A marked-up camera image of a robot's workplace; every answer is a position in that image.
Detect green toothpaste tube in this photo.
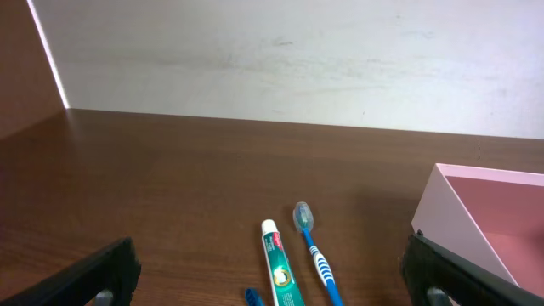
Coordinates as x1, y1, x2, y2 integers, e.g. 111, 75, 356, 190
261, 219, 305, 306

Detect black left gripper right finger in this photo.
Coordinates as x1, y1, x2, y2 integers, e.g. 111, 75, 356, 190
400, 232, 543, 306

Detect blue pen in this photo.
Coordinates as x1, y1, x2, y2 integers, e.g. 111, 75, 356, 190
244, 288, 265, 306

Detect blue white toothbrush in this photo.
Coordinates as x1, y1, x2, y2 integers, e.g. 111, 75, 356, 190
293, 201, 344, 306

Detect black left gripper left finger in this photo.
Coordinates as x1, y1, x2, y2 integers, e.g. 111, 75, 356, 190
1, 237, 141, 306

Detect white box pink inside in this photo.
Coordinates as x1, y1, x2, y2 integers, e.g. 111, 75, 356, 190
411, 163, 543, 296

